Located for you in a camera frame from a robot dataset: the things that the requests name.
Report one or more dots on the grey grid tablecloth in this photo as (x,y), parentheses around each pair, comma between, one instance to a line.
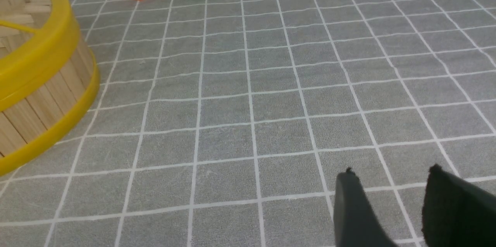
(226,122)

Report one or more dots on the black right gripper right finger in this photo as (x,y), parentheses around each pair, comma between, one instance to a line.
(457,213)

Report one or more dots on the yellow bamboo steamer lid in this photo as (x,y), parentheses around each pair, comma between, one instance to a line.
(49,78)

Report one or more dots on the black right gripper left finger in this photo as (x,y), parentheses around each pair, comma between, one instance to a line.
(355,223)

